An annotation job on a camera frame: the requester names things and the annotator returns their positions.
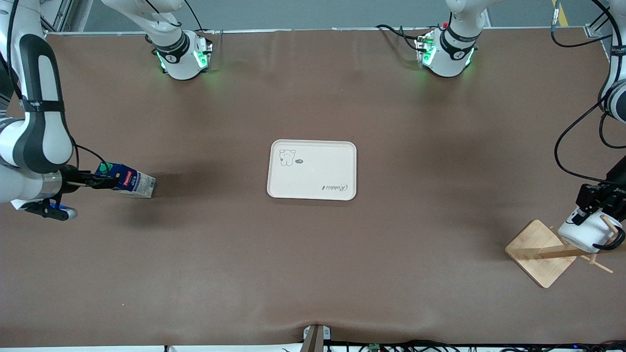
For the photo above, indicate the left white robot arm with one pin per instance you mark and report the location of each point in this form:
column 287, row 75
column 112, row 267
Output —
column 447, row 54

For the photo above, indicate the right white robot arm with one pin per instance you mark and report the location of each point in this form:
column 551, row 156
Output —
column 39, row 127

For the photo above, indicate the wooden mug stand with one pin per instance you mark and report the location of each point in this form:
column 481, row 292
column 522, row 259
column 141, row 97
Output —
column 538, row 254

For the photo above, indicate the metal table clamp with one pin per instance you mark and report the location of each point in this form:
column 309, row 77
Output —
column 315, row 338

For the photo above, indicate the aluminium frame profile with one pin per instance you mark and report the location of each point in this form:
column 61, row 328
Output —
column 66, row 14

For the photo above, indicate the white rabbit print tray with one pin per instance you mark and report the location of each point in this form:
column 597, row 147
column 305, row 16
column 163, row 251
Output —
column 313, row 171

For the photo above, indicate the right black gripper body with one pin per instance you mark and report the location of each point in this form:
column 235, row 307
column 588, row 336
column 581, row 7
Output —
column 72, row 178

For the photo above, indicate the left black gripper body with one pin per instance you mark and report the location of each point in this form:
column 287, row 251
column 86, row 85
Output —
column 595, row 194

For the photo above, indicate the blue white milk carton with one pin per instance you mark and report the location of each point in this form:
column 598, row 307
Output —
column 139, row 186

